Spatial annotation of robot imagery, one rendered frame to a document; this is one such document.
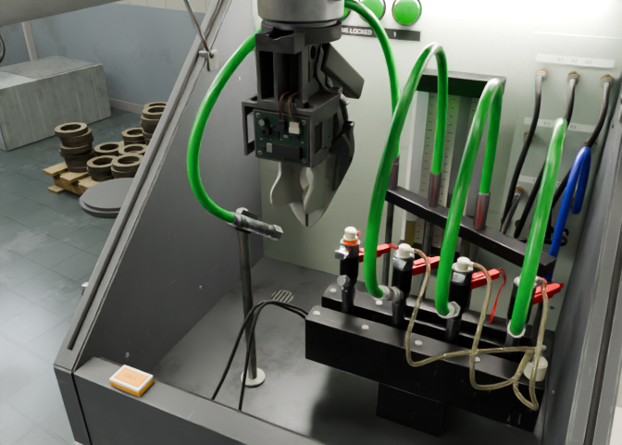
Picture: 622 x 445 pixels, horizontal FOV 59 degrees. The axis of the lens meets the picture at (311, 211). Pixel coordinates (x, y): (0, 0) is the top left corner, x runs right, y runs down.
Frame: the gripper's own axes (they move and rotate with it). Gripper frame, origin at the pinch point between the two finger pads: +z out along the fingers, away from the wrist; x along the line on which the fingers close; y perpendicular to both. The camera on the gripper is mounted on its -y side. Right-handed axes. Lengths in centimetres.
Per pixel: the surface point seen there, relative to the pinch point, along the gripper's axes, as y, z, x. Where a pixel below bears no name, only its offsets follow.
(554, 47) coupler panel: -44.0, -10.9, 19.6
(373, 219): -1.1, -0.1, 6.7
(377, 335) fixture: -12.4, 25.1, 4.8
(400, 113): -8.1, -9.6, 6.8
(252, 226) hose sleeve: -8.7, 9.4, -12.9
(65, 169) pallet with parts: -172, 110, -247
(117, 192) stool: -97, 68, -129
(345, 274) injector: -15.0, 17.9, -1.4
